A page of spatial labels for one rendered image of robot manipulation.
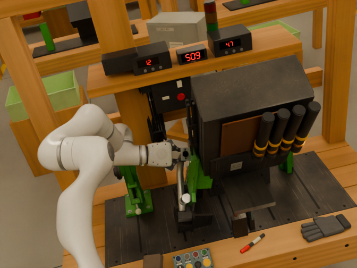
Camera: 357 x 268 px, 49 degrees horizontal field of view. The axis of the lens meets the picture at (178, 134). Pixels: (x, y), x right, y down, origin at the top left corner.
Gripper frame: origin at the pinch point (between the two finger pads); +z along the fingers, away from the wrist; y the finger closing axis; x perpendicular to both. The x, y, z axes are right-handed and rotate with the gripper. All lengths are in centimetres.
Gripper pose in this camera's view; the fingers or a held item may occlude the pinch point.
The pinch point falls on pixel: (183, 155)
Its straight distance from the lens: 166.3
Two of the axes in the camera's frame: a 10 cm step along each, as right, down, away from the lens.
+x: -1.8, 2.1, 9.6
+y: -0.4, -9.8, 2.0
